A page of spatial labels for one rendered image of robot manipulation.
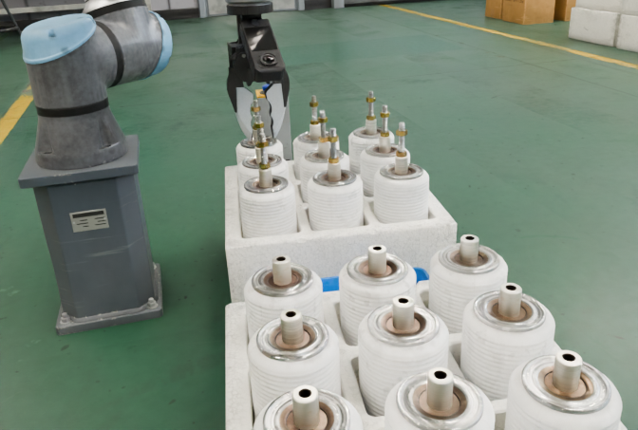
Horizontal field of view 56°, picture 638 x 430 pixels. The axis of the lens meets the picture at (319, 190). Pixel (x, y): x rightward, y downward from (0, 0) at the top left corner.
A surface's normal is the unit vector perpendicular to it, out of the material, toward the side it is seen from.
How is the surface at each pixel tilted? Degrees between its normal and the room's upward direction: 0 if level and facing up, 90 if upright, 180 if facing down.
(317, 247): 90
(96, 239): 90
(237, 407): 0
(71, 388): 0
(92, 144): 72
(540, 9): 90
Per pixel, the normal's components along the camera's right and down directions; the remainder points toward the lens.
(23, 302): -0.04, -0.92
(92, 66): 0.85, 0.17
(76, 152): 0.27, 0.06
